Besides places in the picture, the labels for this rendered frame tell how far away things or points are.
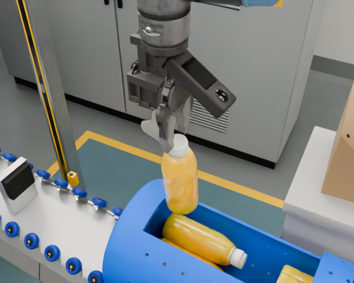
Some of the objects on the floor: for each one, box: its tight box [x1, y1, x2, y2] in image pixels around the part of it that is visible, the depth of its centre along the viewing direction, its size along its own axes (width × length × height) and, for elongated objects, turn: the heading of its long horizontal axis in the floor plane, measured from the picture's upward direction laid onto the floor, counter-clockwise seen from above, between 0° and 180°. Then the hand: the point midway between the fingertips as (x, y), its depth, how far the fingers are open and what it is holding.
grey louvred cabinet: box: [0, 0, 327, 170], centre depth 269 cm, size 54×215×145 cm, turn 63°
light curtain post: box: [14, 0, 88, 198], centre depth 163 cm, size 6×6×170 cm
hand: (177, 141), depth 75 cm, fingers closed on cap, 4 cm apart
